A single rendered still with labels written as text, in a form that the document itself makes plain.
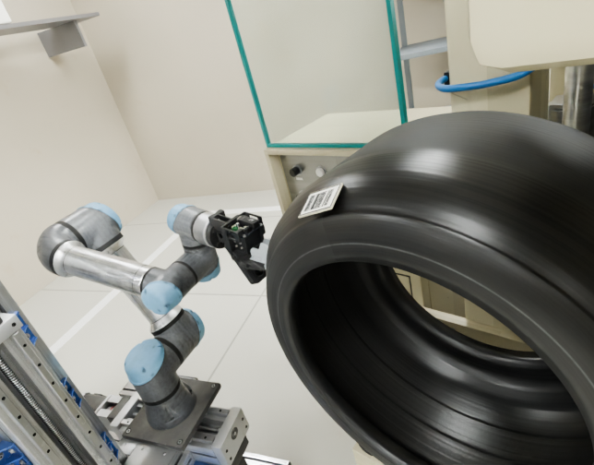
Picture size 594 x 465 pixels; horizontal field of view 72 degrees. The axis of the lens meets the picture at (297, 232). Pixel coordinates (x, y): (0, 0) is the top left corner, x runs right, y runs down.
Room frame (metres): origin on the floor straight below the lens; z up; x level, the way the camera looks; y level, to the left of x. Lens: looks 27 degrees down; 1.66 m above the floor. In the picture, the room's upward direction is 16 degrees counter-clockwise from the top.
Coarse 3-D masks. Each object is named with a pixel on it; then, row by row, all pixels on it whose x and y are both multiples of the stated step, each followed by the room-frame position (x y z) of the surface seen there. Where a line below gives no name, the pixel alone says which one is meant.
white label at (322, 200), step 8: (320, 192) 0.47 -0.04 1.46; (328, 192) 0.46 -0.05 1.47; (336, 192) 0.44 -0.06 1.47; (312, 200) 0.47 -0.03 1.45; (320, 200) 0.46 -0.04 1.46; (328, 200) 0.44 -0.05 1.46; (304, 208) 0.47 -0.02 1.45; (312, 208) 0.46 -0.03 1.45; (320, 208) 0.44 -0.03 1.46; (328, 208) 0.43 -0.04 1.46; (304, 216) 0.46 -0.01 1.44
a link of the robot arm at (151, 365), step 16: (144, 352) 0.92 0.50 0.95; (160, 352) 0.91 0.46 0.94; (176, 352) 0.95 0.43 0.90; (128, 368) 0.89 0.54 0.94; (144, 368) 0.88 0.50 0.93; (160, 368) 0.89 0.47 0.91; (176, 368) 0.93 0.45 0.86; (144, 384) 0.86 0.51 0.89; (160, 384) 0.87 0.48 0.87; (176, 384) 0.91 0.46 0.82; (144, 400) 0.88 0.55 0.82
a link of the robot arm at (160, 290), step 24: (48, 240) 0.98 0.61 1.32; (72, 240) 0.99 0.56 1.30; (48, 264) 0.94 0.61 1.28; (72, 264) 0.91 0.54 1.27; (96, 264) 0.88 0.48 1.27; (120, 264) 0.86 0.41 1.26; (144, 264) 0.86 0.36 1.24; (120, 288) 0.83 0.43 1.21; (144, 288) 0.79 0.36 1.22; (168, 288) 0.77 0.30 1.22; (192, 288) 0.82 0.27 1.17; (168, 312) 0.75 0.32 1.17
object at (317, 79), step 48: (240, 0) 1.42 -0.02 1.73; (288, 0) 1.28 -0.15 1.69; (336, 0) 1.17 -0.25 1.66; (384, 0) 1.07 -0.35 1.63; (240, 48) 1.45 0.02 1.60; (288, 48) 1.31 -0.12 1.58; (336, 48) 1.19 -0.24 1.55; (384, 48) 1.09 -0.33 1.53; (288, 96) 1.35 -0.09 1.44; (336, 96) 1.21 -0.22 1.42; (384, 96) 1.10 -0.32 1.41; (288, 144) 1.38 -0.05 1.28; (336, 144) 1.23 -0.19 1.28
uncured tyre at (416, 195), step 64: (448, 128) 0.49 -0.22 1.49; (512, 128) 0.46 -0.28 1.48; (384, 192) 0.40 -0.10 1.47; (448, 192) 0.36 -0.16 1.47; (512, 192) 0.34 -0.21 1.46; (576, 192) 0.34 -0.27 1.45; (320, 256) 0.45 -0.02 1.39; (384, 256) 0.38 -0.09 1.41; (448, 256) 0.33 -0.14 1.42; (512, 256) 0.30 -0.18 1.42; (576, 256) 0.28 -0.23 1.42; (320, 320) 0.66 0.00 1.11; (384, 320) 0.71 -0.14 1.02; (512, 320) 0.28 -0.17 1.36; (576, 320) 0.25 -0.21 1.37; (320, 384) 0.52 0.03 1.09; (384, 384) 0.59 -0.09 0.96; (448, 384) 0.58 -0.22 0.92; (512, 384) 0.53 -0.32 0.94; (576, 384) 0.24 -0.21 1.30; (384, 448) 0.43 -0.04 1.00; (448, 448) 0.46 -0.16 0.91; (512, 448) 0.42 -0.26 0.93; (576, 448) 0.36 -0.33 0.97
